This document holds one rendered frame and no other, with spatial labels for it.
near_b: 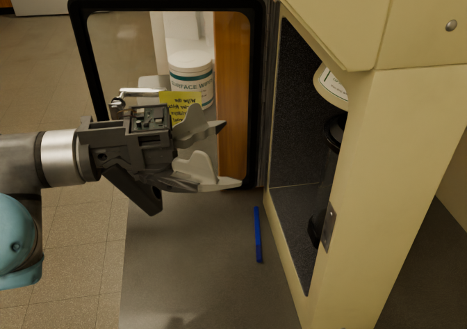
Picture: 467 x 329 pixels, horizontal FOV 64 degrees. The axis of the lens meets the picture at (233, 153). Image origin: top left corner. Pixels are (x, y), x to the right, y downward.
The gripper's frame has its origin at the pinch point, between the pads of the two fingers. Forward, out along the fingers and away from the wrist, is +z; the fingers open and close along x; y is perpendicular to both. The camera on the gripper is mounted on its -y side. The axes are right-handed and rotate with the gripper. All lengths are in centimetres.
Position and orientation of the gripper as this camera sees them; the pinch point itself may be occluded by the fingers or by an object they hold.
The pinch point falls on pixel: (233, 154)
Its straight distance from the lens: 53.8
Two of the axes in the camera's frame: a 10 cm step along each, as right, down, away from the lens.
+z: 9.9, -1.0, 1.3
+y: 0.0, -7.9, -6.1
